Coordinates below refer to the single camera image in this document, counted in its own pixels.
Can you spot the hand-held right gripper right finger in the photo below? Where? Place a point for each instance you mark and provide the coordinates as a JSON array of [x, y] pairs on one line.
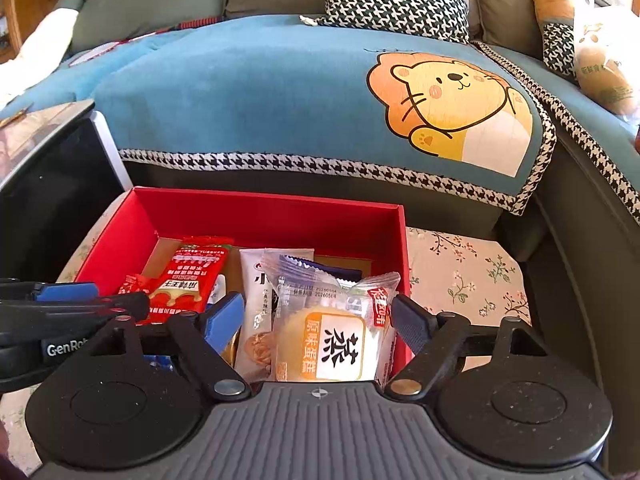
[[412, 322]]

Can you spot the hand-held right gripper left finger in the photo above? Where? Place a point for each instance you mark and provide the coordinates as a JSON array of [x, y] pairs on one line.
[[224, 324]]

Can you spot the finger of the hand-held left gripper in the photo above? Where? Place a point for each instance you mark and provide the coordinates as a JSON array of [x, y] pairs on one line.
[[65, 291], [100, 306]]

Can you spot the gold foil snack packet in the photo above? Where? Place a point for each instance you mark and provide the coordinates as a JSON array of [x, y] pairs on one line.
[[230, 351]]

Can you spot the white spicy strips packet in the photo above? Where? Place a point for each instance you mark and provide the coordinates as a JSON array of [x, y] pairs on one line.
[[257, 310]]

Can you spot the red crinkled snack packet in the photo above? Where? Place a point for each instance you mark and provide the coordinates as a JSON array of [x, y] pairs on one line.
[[135, 295]]

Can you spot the long red snack packet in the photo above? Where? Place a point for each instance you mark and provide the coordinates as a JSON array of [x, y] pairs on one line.
[[190, 275]]

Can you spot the purple foil snack packet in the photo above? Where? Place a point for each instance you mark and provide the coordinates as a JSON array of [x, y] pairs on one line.
[[345, 275]]

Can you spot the clear cake packet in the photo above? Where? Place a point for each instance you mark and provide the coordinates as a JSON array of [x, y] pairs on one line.
[[330, 340]]

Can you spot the red cardboard box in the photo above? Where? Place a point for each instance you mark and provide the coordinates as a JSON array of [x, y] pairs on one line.
[[260, 215]]

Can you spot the black glass coffee table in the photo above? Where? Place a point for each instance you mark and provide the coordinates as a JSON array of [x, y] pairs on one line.
[[50, 200]]

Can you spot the grey-green sofa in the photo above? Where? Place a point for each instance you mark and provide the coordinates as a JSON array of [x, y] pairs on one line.
[[575, 260]]

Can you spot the white cloth bundle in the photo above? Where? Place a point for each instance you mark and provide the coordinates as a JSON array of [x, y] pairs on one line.
[[35, 55]]

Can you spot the blue lion-print sofa cover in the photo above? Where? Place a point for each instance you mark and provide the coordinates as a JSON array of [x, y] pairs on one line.
[[250, 85]]

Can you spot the blue houndstooth-edged sofa cover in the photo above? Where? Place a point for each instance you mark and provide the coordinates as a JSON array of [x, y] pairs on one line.
[[590, 120]]

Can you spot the wooden cabinet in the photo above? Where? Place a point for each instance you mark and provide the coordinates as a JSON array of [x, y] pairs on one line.
[[30, 5]]

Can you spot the small white paper scrap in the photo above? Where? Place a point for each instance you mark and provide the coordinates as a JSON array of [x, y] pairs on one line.
[[308, 20]]

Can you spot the small orange houndstooth pillow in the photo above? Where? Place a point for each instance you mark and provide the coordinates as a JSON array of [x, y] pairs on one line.
[[557, 35]]

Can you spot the large orange houndstooth pillow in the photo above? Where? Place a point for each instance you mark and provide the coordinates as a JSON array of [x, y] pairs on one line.
[[400, 0]]

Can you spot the white plastic bag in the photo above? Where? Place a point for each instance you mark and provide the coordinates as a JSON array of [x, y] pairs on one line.
[[605, 60]]

